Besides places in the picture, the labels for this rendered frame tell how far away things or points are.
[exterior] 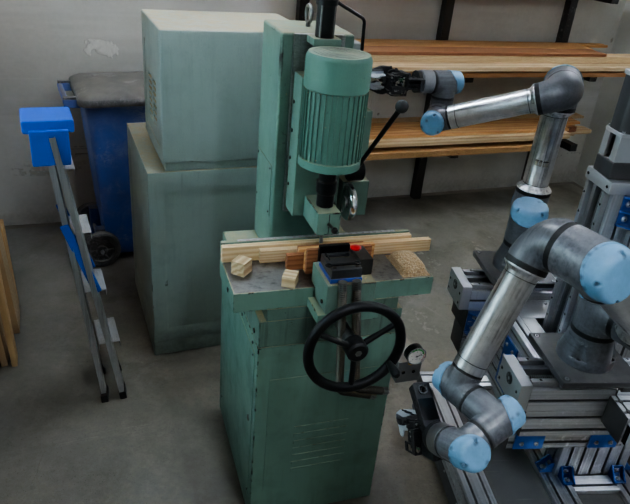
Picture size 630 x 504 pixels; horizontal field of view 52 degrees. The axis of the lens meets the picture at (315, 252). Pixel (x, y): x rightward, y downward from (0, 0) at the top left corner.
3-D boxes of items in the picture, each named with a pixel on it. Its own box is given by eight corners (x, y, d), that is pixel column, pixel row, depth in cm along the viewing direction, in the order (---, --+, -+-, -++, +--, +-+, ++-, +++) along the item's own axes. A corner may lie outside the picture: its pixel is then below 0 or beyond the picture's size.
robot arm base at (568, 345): (596, 339, 183) (606, 310, 178) (624, 373, 170) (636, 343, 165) (546, 339, 181) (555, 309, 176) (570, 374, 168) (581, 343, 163)
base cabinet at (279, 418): (247, 521, 216) (256, 350, 183) (217, 405, 264) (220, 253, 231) (371, 496, 230) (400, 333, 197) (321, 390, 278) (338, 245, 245)
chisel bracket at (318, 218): (315, 240, 186) (318, 214, 182) (302, 219, 198) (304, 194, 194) (339, 239, 188) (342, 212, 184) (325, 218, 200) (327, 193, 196)
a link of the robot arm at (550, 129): (504, 228, 220) (548, 66, 194) (507, 212, 233) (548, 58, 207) (540, 236, 217) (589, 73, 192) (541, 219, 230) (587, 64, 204)
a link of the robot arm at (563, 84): (587, 113, 186) (422, 145, 206) (586, 104, 195) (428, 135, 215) (582, 73, 182) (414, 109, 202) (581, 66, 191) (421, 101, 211)
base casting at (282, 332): (256, 349, 183) (257, 322, 179) (221, 253, 231) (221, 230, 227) (399, 332, 197) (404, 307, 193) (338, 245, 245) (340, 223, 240)
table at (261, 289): (238, 333, 167) (239, 314, 164) (218, 274, 193) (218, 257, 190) (446, 311, 185) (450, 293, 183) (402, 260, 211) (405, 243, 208)
